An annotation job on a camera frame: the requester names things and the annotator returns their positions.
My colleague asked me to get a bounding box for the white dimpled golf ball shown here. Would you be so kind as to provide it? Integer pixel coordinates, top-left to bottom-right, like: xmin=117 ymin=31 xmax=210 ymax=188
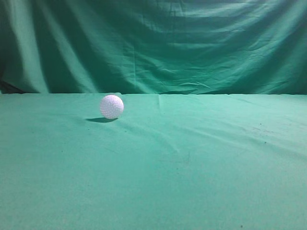
xmin=99 ymin=95 xmax=124 ymax=119

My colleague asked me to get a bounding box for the green backdrop cloth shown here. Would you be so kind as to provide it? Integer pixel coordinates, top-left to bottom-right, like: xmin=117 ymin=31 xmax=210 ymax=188
xmin=0 ymin=0 xmax=307 ymax=94

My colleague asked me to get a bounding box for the green table cloth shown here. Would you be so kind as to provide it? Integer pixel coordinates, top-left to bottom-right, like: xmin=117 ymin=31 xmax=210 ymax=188
xmin=0 ymin=94 xmax=307 ymax=230

